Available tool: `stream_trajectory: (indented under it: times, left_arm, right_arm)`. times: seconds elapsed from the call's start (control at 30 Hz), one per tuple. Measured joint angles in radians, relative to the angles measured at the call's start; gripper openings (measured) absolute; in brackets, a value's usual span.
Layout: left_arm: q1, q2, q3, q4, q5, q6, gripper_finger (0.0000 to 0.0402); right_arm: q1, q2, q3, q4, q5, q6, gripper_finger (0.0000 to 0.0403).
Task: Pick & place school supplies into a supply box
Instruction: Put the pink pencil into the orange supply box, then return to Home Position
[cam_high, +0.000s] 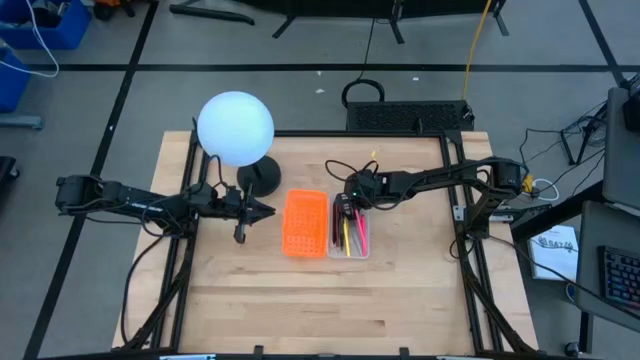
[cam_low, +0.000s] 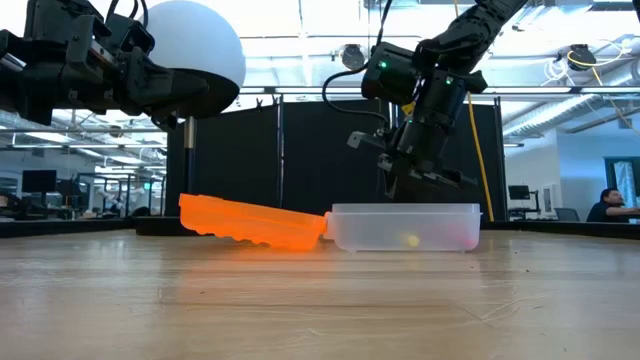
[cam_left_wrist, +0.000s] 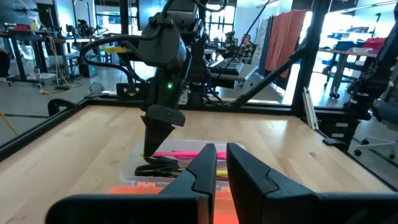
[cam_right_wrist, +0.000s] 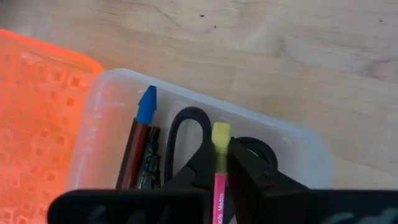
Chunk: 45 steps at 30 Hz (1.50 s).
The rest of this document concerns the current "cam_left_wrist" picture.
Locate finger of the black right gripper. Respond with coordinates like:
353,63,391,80
140,104,187,158

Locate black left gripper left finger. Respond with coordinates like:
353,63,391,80
45,142,218,224

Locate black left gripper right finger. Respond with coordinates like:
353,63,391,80
226,142,398,224

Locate black Pilot ballpoint pen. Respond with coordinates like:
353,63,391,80
144,156,180,166

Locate pink pencil yellow eraser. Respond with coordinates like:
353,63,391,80
139,150,208,158

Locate black permanent marker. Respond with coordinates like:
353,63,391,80
134,163,185,179

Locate yellow highlighter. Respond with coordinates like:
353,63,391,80
177,167,229,178

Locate clear plastic supply box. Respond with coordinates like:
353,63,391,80
119,139,246,187

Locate orange plastic box lid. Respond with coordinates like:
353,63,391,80
109,183,240,224

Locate black box white labels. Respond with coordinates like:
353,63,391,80
317,114,363,142

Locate black keyboard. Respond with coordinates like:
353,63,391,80
208,57,245,76

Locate person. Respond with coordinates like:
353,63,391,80
238,33,261,60

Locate silver aluminium extrusion bar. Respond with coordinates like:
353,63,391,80
303,86,320,131

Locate orange curtain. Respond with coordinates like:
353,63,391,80
265,9,308,79

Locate grey office chair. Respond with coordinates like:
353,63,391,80
353,98,398,160

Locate grey workbench on castors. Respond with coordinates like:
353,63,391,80
319,46,379,100

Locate black lab table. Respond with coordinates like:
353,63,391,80
0,29,48,83

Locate red plastic bin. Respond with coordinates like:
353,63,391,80
362,37,387,51

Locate black flat frame clamp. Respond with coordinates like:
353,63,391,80
322,138,349,151

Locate black aluminium table frame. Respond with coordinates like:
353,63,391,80
0,0,398,187

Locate black curved frame bracket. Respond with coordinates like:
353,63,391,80
47,98,77,118

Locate yellow hanging cable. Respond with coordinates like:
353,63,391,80
39,32,72,95

